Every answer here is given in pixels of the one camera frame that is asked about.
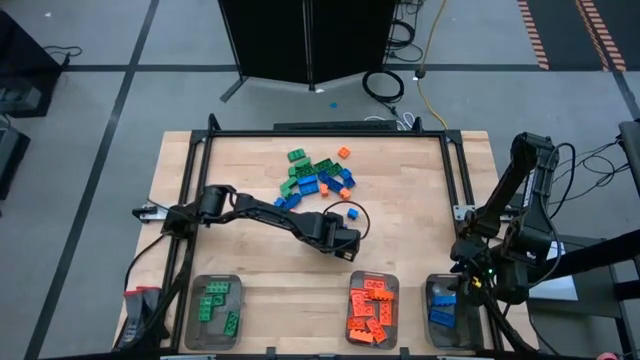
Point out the green toy brick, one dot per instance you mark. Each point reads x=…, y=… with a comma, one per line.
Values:
x=322, y=165
x=231, y=323
x=286, y=192
x=218, y=299
x=288, y=183
x=205, y=308
x=302, y=163
x=217, y=287
x=334, y=169
x=296, y=155
x=305, y=172

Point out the dark grey equipment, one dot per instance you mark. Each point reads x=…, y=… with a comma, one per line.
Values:
x=10, y=160

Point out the black folding partition screen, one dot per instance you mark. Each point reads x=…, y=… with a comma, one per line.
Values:
x=270, y=40

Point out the white printed paper sheet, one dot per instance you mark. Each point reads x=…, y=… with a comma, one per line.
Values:
x=560, y=292

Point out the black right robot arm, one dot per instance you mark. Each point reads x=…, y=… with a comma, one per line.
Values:
x=532, y=220

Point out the black aluminium table frame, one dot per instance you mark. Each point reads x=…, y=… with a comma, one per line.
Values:
x=325, y=133

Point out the small yellow tag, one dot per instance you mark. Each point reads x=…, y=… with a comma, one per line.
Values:
x=477, y=283

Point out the long black power strip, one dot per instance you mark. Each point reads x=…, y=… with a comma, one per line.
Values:
x=332, y=125

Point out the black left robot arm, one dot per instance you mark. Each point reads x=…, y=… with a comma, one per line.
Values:
x=270, y=215

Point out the red round button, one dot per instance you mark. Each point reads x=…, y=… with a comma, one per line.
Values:
x=607, y=356

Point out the clear plastic bin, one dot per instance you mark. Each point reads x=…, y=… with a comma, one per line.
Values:
x=465, y=325
x=395, y=335
x=214, y=330

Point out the small orange toy brick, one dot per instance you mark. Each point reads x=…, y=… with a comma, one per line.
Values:
x=343, y=152

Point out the red and black clamp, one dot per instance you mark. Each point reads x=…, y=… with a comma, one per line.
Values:
x=142, y=315

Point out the black mat with striped edges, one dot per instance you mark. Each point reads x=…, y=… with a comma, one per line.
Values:
x=560, y=30

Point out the silver mounting bracket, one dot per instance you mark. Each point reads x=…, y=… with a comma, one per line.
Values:
x=149, y=212
x=461, y=212

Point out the dark grey side table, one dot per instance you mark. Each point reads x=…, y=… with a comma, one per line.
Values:
x=595, y=315

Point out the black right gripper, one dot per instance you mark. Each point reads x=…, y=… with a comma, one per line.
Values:
x=475, y=260

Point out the dark grey post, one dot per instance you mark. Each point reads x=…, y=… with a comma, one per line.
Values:
x=631, y=150

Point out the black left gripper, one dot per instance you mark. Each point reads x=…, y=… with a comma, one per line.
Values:
x=330, y=232

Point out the black beam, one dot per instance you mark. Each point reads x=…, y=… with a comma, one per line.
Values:
x=595, y=257

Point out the black cabinet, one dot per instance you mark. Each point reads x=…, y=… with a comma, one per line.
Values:
x=25, y=65

